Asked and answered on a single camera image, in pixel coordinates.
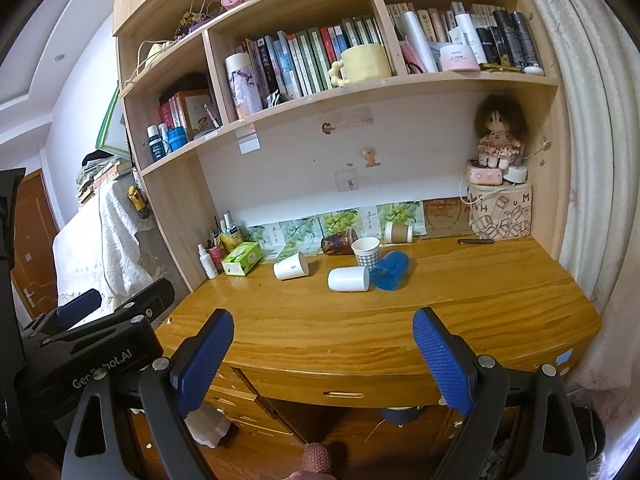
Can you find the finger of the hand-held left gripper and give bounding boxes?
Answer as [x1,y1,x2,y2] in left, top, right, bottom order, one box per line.
[20,288,104,342]
[37,277,176,349]

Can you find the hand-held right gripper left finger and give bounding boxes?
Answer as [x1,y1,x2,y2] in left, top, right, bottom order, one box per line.
[62,308,236,480]

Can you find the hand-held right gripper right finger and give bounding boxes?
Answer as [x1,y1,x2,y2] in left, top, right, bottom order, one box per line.
[411,307,591,480]

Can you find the blue plastic cup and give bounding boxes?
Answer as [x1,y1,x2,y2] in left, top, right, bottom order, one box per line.
[369,251,411,292]

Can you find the white plastic cup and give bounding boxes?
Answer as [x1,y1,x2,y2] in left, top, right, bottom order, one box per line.
[273,252,310,281]
[327,266,371,293]

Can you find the checkered paper cup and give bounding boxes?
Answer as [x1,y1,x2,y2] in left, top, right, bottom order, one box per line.
[351,237,381,269]

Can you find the brown paper cup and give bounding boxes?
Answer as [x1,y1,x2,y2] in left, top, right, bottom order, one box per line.
[383,220,415,244]

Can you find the white lace cloth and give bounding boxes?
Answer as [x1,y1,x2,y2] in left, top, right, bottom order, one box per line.
[52,179,157,312]

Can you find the white spray bottle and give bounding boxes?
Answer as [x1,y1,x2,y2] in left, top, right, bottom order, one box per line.
[196,244,220,280]

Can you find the brown wooden door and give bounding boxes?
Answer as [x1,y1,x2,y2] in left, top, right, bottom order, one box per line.
[9,169,59,319]

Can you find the pink pen holder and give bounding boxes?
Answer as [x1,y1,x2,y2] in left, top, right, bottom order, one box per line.
[207,232,227,274]

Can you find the wooden desk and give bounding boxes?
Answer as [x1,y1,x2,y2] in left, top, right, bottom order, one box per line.
[131,236,604,466]

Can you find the wooden bookshelf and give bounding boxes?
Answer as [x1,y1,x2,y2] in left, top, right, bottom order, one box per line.
[112,0,572,295]

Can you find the green tissue pack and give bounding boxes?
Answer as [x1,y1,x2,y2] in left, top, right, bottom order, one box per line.
[221,241,264,277]

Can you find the green leaf print card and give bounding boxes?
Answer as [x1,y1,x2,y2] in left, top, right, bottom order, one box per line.
[319,208,362,237]
[244,223,282,261]
[279,217,322,255]
[375,200,426,233]

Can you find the stack of papers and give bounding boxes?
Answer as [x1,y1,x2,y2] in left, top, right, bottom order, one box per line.
[74,149,136,206]

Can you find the orange bear print card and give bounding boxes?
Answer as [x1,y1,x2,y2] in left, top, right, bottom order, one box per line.
[423,198,471,237]

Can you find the pink textured ball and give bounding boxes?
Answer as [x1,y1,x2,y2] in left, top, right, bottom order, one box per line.
[304,442,334,474]

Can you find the dark blue bottle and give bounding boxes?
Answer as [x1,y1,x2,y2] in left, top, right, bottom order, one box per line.
[146,124,166,162]

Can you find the printed cardboard box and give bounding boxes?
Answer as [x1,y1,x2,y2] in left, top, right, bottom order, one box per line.
[467,182,534,240]

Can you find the black slipper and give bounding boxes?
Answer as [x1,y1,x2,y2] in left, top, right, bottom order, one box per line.
[571,404,607,462]

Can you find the green framed picture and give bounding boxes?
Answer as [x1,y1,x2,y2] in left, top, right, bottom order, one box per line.
[94,87,132,159]

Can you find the white paper label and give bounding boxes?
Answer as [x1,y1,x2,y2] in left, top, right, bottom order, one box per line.
[237,129,262,154]

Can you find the pink small case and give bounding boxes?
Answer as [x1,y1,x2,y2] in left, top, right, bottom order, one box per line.
[464,163,506,186]

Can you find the red gift box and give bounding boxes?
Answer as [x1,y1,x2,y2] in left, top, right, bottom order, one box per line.
[158,88,214,137]

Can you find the white floral thermos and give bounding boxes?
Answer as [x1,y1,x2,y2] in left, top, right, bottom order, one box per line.
[223,52,264,120]

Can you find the brown haired doll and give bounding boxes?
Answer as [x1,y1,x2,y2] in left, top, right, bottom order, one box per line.
[472,93,531,170]

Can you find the cream cloth bag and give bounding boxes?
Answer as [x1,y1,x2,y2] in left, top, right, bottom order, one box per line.
[134,39,174,74]

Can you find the white curtain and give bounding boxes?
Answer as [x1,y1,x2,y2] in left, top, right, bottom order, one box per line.
[509,0,640,480]

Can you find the dried flower bouquet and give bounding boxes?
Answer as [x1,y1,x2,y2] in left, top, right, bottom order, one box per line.
[174,0,224,42]

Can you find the row of green blue books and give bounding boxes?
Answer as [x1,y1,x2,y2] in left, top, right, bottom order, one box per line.
[244,13,386,102]

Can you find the pink cream jar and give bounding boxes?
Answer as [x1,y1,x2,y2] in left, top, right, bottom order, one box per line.
[438,44,482,72]

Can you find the pink packet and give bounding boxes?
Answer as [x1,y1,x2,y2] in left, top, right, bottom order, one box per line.
[399,41,426,75]

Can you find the yellow mug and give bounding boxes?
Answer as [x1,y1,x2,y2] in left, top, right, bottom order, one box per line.
[327,43,394,87]

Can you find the tall white bottle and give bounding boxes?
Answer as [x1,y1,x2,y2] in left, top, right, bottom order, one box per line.
[402,10,439,74]

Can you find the white tube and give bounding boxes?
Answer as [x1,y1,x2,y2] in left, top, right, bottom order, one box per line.
[454,13,487,65]

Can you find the black bottle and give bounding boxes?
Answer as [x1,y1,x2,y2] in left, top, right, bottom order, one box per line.
[510,11,544,76]
[492,9,524,68]

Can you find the row of pale books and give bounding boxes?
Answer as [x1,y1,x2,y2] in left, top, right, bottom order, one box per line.
[386,1,507,47]

